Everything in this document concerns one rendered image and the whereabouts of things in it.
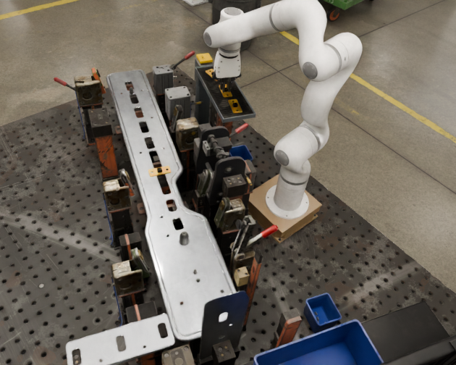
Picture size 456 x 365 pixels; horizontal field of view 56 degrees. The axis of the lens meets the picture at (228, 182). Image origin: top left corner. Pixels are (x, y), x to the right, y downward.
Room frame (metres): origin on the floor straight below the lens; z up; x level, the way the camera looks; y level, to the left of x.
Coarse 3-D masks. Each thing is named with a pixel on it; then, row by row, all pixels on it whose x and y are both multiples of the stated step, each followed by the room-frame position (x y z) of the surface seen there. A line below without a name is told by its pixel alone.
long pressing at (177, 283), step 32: (128, 96) 1.58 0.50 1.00; (128, 128) 1.36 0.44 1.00; (160, 128) 1.39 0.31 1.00; (160, 160) 1.20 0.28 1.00; (160, 192) 1.03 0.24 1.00; (160, 224) 0.89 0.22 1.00; (192, 224) 0.91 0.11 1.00; (160, 256) 0.76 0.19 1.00; (192, 256) 0.77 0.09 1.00; (160, 288) 0.65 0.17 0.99; (192, 288) 0.66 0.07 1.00; (224, 288) 0.67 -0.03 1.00; (192, 320) 0.56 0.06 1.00
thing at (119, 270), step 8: (112, 264) 0.68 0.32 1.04; (120, 264) 0.69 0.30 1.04; (128, 264) 0.69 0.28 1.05; (112, 272) 0.66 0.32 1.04; (120, 272) 0.66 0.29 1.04; (128, 272) 0.66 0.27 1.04; (136, 272) 0.67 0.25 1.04; (112, 280) 0.66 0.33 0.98; (120, 280) 0.65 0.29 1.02; (128, 280) 0.66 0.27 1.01; (136, 280) 0.67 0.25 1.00; (120, 288) 0.65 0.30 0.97; (128, 288) 0.65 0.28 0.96; (136, 288) 0.66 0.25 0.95; (120, 296) 0.64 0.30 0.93; (128, 296) 0.66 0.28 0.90; (136, 296) 0.67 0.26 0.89; (128, 304) 0.66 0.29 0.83; (120, 312) 0.64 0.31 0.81; (120, 320) 0.65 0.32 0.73
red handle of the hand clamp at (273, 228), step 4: (268, 228) 0.82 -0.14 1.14; (272, 228) 0.82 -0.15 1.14; (276, 228) 0.82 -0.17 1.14; (264, 232) 0.81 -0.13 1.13; (268, 232) 0.81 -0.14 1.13; (272, 232) 0.81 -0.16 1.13; (256, 236) 0.80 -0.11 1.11; (260, 236) 0.80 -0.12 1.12; (264, 236) 0.80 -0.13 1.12; (248, 240) 0.80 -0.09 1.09; (252, 240) 0.79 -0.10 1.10; (256, 240) 0.79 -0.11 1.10; (248, 244) 0.78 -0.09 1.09; (252, 244) 0.79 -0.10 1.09; (236, 248) 0.78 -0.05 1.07; (236, 252) 0.77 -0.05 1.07
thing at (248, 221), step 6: (246, 216) 0.80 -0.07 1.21; (240, 222) 0.77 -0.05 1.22; (246, 222) 0.78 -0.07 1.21; (252, 222) 0.78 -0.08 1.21; (240, 228) 0.76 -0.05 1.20; (246, 228) 0.77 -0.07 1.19; (252, 228) 0.77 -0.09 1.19; (240, 234) 0.79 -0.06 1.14; (246, 234) 0.76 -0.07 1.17; (240, 240) 0.78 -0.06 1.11; (246, 240) 0.76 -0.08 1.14; (234, 246) 0.78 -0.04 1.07; (240, 246) 0.76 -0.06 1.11; (240, 252) 0.76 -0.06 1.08
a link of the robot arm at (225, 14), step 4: (228, 8) 1.50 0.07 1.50; (232, 8) 1.51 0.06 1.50; (236, 8) 1.51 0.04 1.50; (224, 12) 1.47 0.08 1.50; (228, 12) 1.47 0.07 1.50; (232, 12) 1.47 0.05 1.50; (236, 12) 1.48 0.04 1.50; (240, 12) 1.48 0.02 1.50; (220, 16) 1.48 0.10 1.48; (224, 16) 1.45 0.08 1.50; (228, 16) 1.45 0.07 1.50; (232, 16) 1.45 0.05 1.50; (236, 16) 1.45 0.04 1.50; (220, 20) 1.47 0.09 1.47; (224, 20) 1.45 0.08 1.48; (236, 44) 1.45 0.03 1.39; (240, 44) 1.48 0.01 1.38; (224, 48) 1.44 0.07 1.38; (228, 48) 1.44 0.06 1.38; (232, 48) 1.44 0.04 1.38; (236, 48) 1.45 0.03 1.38
